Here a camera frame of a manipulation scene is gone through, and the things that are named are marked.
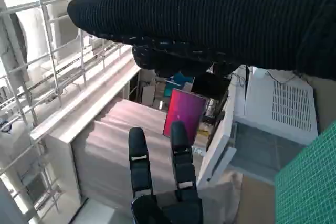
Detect white metal cable tray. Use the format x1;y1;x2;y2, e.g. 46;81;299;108
0;42;132;109

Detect green cutting mat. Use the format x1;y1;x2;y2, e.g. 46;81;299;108
274;120;336;224

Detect beige cloth covered desk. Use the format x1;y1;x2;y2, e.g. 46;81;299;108
70;98;244;224

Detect black knitted gloved right hand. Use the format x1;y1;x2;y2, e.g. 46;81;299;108
67;0;336;80

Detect black monitor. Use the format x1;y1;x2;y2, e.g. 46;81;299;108
191;73;229;101

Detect monitor with pink screen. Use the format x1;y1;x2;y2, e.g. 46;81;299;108
162;87;207;141

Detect brown cardboard box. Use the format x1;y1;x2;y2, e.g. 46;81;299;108
141;81;158;106

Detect teal box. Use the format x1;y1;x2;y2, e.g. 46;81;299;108
164;73;195;98

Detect black left hand blue tape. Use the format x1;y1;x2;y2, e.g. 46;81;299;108
128;121;204;224

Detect white mesh front cabinet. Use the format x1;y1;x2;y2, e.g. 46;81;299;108
196;66;320;189

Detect white partition cabinet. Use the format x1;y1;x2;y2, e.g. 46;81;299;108
30;47;142;209

